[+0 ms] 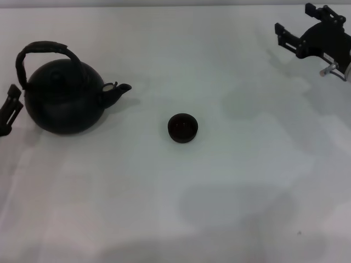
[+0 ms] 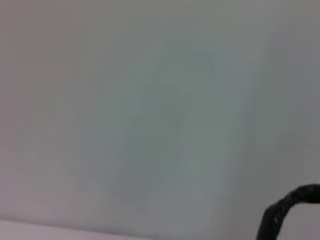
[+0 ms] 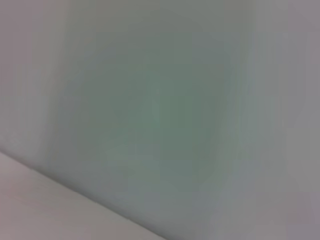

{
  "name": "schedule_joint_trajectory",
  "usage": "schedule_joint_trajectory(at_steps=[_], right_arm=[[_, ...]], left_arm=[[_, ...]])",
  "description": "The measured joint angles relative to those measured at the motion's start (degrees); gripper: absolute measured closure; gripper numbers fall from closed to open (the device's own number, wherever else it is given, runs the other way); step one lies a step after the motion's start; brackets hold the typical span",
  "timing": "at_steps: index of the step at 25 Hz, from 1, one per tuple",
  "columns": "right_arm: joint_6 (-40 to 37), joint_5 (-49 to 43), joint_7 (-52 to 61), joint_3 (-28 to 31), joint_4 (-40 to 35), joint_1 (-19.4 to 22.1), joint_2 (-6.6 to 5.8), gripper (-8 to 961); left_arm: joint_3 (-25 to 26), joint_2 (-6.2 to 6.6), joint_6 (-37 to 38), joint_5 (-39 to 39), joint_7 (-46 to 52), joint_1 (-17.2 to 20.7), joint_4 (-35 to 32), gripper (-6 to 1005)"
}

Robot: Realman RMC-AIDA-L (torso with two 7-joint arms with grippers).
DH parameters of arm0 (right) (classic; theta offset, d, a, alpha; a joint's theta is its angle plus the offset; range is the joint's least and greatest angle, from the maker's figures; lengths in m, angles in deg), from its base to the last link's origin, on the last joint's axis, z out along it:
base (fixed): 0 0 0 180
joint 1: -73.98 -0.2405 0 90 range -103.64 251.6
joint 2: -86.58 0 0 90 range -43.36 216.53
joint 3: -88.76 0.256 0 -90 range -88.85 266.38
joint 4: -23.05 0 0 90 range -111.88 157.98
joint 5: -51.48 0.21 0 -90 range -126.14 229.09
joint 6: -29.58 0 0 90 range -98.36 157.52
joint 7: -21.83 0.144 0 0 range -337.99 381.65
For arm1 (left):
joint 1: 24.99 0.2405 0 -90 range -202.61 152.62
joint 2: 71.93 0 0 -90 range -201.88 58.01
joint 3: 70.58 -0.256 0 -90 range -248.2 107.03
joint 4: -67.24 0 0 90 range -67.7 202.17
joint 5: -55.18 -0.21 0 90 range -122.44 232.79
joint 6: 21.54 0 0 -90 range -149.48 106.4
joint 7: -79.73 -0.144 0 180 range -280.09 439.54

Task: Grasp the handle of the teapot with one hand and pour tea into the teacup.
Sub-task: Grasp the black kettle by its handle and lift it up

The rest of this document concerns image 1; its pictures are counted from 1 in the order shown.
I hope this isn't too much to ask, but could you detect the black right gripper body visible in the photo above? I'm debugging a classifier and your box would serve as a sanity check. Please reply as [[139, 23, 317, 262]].
[[295, 19, 351, 72]]

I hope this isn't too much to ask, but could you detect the small dark brown teacup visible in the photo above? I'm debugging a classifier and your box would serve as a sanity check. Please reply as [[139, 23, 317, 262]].
[[167, 112, 199, 144]]

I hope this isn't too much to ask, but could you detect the black round teapot with handle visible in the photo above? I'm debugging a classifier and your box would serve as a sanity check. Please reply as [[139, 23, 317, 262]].
[[15, 41, 132, 135]]

